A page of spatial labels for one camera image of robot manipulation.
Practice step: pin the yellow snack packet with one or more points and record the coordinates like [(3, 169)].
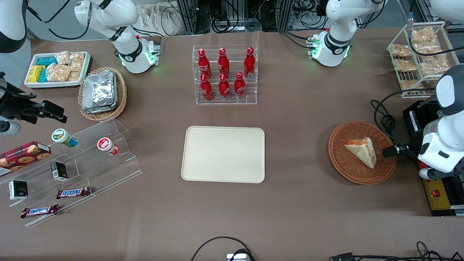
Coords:
[(35, 74)]

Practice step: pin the red plaid cookie box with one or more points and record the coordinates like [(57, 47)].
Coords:
[(21, 156)]

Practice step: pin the small black white carton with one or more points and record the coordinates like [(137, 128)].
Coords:
[(18, 190)]

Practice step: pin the black machine yellow panel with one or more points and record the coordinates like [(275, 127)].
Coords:
[(440, 203)]

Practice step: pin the clear acrylic bottle rack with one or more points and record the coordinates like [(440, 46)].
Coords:
[(251, 99)]

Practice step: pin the snickers chocolate bar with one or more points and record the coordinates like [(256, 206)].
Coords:
[(74, 193), (40, 211)]

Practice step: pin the white rectangular snack tray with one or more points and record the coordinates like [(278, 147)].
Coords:
[(54, 85)]

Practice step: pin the silver foil packet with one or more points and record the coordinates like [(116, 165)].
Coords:
[(99, 90)]

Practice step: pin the beige cloth bag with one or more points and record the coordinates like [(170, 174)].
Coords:
[(159, 20)]

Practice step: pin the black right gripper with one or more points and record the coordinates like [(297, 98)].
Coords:
[(15, 108)]

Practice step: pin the green lid yoghurt cup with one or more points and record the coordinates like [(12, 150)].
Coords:
[(61, 136)]

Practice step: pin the red lid yoghurt cup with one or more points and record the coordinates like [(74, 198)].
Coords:
[(106, 145)]

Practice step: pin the clear bag rice crackers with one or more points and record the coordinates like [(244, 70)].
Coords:
[(63, 58), (74, 76), (77, 61), (58, 73)]

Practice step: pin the small silver device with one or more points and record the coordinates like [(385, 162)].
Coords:
[(237, 257)]

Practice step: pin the cream plastic tray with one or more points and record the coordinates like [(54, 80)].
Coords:
[(217, 156)]

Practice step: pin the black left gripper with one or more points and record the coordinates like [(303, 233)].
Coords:
[(414, 142)]

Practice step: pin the red rocker switch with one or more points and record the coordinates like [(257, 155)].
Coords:
[(436, 193)]

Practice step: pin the clear acrylic step display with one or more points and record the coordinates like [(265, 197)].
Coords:
[(108, 170)]

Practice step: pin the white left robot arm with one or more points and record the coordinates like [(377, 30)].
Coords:
[(337, 21)]

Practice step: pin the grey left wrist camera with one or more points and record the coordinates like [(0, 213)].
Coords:
[(426, 174)]

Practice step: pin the triangular sandwich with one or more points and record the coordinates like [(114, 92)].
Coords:
[(364, 152)]

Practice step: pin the oval light wicker basket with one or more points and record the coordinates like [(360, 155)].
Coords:
[(121, 94)]

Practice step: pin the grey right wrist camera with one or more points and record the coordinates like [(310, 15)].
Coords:
[(9, 127)]

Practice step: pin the red emergency stop button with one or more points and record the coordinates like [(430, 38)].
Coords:
[(422, 165)]

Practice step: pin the round brown wicker basket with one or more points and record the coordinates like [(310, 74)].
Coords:
[(348, 168)]

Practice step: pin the red cola bottle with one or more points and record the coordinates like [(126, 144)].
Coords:
[(224, 90), (206, 90), (204, 67), (223, 65), (249, 65), (239, 87)]

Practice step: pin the clear bag fried snack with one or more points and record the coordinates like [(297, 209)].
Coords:
[(411, 85), (427, 48), (423, 35), (401, 51), (404, 65), (433, 67)]

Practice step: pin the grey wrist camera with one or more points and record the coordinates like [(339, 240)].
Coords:
[(9, 127), (426, 174)]

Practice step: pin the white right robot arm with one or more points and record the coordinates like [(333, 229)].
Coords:
[(108, 14)]

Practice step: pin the teal snack packet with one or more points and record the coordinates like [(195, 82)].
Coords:
[(43, 75), (47, 61)]

